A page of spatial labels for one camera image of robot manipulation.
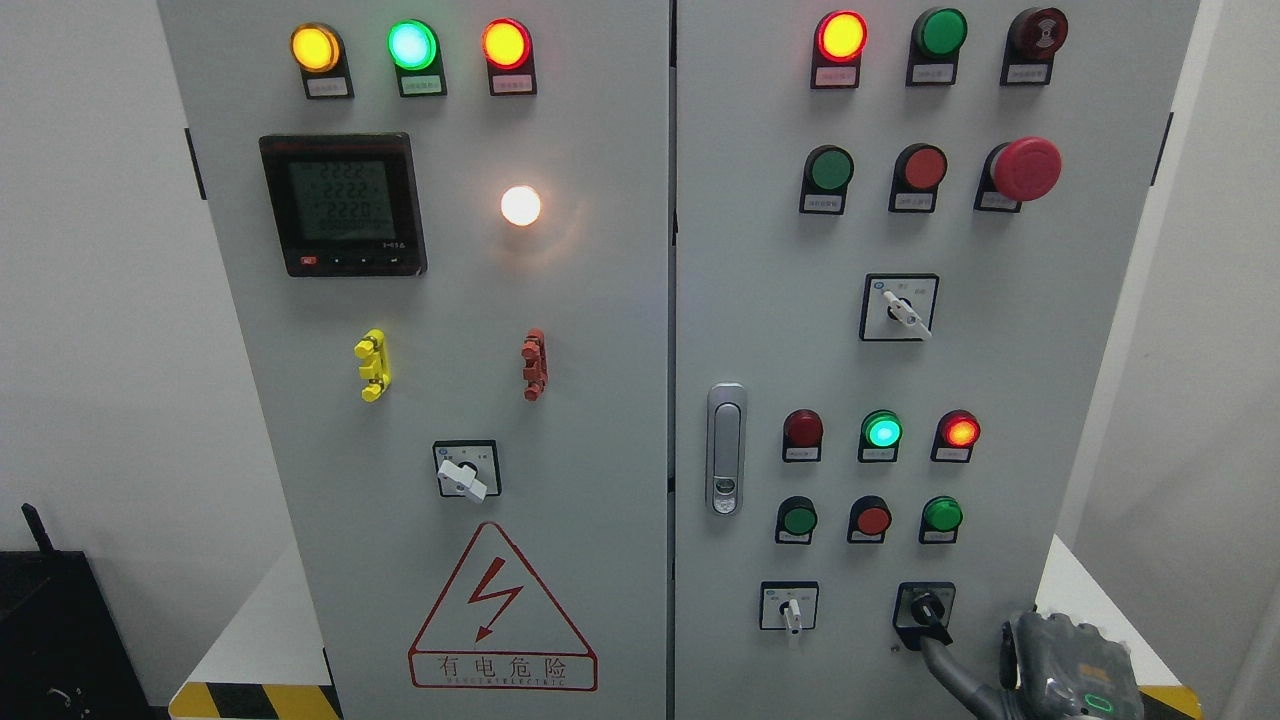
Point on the white selector switch left door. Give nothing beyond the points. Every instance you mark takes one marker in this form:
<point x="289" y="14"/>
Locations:
<point x="467" y="468"/>

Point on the white platform with hazard stripes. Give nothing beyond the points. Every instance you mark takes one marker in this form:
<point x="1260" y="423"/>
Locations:
<point x="269" y="662"/>

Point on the grey right cabinet door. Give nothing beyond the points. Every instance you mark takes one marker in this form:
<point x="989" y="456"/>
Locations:
<point x="771" y="298"/>

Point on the red push button upper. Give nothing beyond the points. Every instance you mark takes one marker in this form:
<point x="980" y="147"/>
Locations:
<point x="919" y="170"/>

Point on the white selector switch upper right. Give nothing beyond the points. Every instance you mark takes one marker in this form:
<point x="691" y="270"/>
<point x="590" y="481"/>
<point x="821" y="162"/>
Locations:
<point x="898" y="308"/>

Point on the yellow terminal connector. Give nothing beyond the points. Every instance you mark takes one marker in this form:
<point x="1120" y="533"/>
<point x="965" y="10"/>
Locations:
<point x="374" y="369"/>

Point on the green indicator light top right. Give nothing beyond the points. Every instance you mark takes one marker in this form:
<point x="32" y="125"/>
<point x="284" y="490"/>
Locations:
<point x="936" y="39"/>

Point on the red push button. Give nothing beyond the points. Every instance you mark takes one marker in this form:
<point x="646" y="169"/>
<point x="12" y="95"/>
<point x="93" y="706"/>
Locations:
<point x="919" y="170"/>
<point x="869" y="519"/>

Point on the red terminal connector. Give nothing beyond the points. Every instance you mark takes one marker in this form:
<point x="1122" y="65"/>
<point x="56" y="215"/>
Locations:
<point x="534" y="353"/>

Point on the grey cabinet door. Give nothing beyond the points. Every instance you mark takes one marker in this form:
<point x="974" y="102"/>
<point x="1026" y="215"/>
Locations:
<point x="771" y="298"/>
<point x="584" y="468"/>

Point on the lit green indicator light middle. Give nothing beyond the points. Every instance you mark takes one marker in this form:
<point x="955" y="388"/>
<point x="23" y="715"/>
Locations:
<point x="880" y="437"/>

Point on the dark red indicator light left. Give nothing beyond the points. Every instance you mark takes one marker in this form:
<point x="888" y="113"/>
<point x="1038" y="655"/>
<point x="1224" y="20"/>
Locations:
<point x="802" y="436"/>

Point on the white glowing indicator light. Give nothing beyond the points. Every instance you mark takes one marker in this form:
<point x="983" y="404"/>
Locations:
<point x="521" y="205"/>

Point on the black digital power meter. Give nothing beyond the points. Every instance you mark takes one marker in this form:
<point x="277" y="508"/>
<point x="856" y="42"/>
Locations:
<point x="345" y="205"/>

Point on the dark red buzzer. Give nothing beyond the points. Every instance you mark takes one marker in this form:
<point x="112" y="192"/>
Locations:
<point x="1035" y="36"/>

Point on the green indicator light top left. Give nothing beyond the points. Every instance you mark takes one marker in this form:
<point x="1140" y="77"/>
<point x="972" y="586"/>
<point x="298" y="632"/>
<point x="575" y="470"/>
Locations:
<point x="417" y="59"/>

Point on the red electric hazard warning sticker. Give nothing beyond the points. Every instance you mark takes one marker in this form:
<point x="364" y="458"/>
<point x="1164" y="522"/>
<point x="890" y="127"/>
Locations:
<point x="495" y="626"/>

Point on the yellow indicator light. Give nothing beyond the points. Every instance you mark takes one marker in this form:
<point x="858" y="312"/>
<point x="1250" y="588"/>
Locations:
<point x="320" y="54"/>

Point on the green push button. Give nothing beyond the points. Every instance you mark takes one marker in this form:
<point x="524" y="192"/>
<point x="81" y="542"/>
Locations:
<point x="827" y="173"/>
<point x="796" y="520"/>

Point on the black rotary knob switch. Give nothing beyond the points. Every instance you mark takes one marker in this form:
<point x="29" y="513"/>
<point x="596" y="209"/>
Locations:
<point x="922" y="611"/>

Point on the green push button lower left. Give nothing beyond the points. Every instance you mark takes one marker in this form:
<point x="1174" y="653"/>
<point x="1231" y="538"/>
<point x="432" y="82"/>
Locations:
<point x="796" y="520"/>

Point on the red push button lower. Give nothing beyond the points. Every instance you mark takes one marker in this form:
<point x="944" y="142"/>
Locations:
<point x="869" y="519"/>

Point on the red-orange indicator light top left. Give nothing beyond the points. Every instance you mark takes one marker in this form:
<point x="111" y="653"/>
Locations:
<point x="510" y="61"/>

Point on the black box with antenna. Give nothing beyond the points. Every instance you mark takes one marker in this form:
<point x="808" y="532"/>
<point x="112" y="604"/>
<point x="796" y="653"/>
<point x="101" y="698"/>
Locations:
<point x="61" y="654"/>

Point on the white selector switch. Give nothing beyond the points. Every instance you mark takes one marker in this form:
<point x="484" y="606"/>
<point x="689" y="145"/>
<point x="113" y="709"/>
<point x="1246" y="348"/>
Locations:
<point x="898" y="308"/>
<point x="789" y="607"/>

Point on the red emergency stop mushroom button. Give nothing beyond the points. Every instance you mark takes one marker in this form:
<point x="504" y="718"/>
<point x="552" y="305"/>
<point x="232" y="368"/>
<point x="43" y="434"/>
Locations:
<point x="1019" y="171"/>

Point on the green push button upper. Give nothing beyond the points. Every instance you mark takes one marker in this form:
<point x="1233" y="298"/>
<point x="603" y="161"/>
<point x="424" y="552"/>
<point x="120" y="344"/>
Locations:
<point x="827" y="173"/>

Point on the grey left cabinet door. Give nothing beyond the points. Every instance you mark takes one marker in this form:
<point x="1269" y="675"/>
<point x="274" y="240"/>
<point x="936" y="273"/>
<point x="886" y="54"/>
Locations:
<point x="584" y="468"/>

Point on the red indicator light top right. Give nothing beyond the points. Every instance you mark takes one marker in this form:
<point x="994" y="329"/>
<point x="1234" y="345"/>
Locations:
<point x="839" y="41"/>

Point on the green illuminated button lower right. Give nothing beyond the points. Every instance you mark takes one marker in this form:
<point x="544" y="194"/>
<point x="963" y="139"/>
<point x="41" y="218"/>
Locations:
<point x="941" y="520"/>

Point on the white selector switch lower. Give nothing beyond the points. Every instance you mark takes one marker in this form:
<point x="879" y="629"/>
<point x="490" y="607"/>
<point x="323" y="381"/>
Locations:
<point x="789" y="607"/>

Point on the silver door lock handle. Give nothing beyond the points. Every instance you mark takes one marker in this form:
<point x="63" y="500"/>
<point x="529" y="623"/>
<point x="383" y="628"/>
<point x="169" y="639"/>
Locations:
<point x="726" y="410"/>

